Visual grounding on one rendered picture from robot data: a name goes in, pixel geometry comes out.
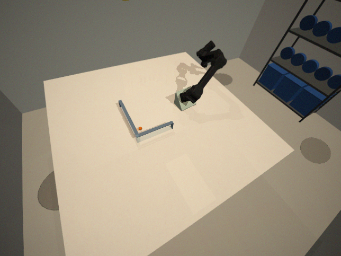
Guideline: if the clear low wall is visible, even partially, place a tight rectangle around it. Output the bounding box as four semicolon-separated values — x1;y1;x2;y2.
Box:
119;104;173;143

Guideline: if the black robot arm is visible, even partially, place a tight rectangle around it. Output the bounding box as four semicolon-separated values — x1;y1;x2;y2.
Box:
180;41;227;103

